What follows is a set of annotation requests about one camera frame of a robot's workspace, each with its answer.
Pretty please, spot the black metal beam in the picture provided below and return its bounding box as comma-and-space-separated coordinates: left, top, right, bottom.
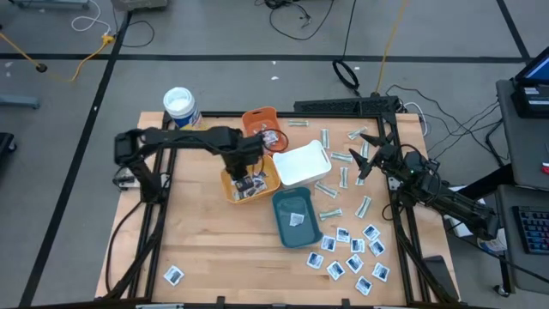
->
454, 162, 516, 203

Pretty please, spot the yellow plastic bin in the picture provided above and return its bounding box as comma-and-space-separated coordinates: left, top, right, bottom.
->
220, 154, 282, 205

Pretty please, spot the black floor cable bundle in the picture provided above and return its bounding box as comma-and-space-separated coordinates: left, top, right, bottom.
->
384, 83, 516, 169

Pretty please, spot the Lysol wipes canister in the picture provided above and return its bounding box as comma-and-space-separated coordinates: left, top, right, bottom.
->
162, 86, 203, 130

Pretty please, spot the black wheeled object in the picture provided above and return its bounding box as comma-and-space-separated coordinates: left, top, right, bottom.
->
0, 131, 18, 165

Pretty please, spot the black device box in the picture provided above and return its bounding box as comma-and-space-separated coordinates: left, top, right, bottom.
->
510, 83, 549, 120

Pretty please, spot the black looping arm cable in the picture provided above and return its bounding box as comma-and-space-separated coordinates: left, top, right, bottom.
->
256, 128, 290, 155

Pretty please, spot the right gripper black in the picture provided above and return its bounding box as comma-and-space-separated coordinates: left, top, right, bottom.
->
348, 131, 405, 181

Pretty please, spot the yellow floor cable with plug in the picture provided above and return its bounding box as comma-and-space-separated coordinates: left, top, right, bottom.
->
0, 30, 116, 83

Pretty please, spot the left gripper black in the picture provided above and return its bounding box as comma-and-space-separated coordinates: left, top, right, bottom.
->
221, 147, 260, 194

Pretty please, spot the computer monitor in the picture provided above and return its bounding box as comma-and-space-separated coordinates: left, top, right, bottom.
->
513, 44, 549, 87

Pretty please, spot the teal plastic bin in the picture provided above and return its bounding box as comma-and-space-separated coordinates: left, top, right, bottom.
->
271, 185, 324, 250

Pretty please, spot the black floor cable tangle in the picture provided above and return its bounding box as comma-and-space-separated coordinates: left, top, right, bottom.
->
255, 0, 336, 42

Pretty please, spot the white floor cable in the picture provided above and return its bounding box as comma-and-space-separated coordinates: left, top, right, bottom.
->
70, 0, 113, 38

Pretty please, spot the lying wipes canister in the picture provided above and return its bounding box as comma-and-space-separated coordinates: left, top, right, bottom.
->
476, 236, 510, 254

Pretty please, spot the orange plastic bin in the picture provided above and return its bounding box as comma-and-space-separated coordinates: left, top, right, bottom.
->
241, 106, 289, 156

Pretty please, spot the grey side table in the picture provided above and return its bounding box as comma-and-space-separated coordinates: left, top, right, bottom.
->
494, 184, 549, 296

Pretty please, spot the black flat pad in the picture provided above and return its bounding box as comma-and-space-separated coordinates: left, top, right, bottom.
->
421, 254, 461, 304

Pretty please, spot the white plastic bin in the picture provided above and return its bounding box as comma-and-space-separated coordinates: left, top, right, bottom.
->
273, 139, 333, 188

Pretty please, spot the black hanging cable with coil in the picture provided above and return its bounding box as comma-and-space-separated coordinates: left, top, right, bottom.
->
332, 0, 361, 98

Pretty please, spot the yellow hanging cable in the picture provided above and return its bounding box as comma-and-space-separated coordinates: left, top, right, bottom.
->
375, 0, 408, 94

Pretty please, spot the black perforated cable tray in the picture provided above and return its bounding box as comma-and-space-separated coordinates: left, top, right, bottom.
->
293, 95, 401, 115

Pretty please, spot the grey metal foot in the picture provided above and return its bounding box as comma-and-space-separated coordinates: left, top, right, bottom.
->
0, 94, 42, 110

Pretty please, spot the black floor cable loop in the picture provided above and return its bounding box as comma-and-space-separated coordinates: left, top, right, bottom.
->
112, 10, 155, 49

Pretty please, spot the white box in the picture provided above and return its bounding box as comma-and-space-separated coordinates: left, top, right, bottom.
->
445, 184, 488, 239

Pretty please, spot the black computer keyboard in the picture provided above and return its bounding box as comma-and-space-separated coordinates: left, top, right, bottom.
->
511, 204, 549, 256

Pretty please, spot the grey metal base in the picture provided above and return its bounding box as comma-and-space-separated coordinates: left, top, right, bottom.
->
7, 0, 92, 10
110, 0, 169, 12

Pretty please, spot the grey desk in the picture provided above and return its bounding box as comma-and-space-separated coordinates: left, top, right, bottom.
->
496, 78, 549, 192

